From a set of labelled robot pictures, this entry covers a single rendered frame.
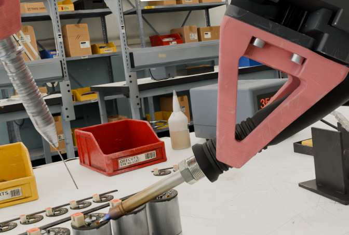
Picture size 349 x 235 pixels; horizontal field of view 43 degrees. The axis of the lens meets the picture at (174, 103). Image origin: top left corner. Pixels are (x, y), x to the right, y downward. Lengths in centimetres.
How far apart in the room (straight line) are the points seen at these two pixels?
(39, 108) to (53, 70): 241
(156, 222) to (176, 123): 44
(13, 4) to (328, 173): 35
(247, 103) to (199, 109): 12
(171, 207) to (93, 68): 470
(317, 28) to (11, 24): 15
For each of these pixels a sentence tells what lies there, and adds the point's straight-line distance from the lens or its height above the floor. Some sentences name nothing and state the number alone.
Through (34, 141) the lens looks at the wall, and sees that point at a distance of 484.
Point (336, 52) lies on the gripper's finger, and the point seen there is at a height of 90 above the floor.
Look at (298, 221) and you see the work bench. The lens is 42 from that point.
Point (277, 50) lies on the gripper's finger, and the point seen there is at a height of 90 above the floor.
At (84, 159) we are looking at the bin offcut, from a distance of 72.
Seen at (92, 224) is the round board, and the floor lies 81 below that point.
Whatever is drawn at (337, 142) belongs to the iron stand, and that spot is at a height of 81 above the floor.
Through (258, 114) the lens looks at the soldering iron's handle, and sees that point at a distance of 25.
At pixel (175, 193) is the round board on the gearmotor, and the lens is 32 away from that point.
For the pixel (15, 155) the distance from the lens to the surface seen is 70.
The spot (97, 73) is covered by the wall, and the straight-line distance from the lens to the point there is 501.
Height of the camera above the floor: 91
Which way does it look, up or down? 6 degrees down
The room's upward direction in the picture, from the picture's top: 7 degrees counter-clockwise
